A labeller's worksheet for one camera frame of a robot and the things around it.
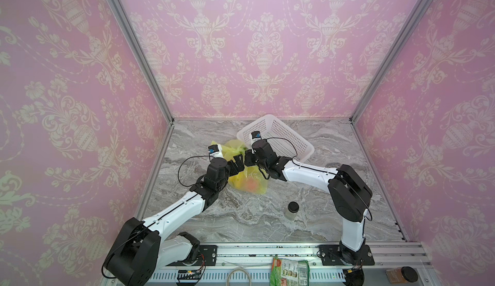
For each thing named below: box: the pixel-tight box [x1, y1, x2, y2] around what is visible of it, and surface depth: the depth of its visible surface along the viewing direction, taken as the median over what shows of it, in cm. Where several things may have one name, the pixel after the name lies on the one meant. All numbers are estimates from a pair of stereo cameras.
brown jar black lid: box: [385, 266, 419, 285], surface depth 65 cm
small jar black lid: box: [284, 200, 300, 221], surface depth 79 cm
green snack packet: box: [269, 257, 311, 286], surface depth 71 cm
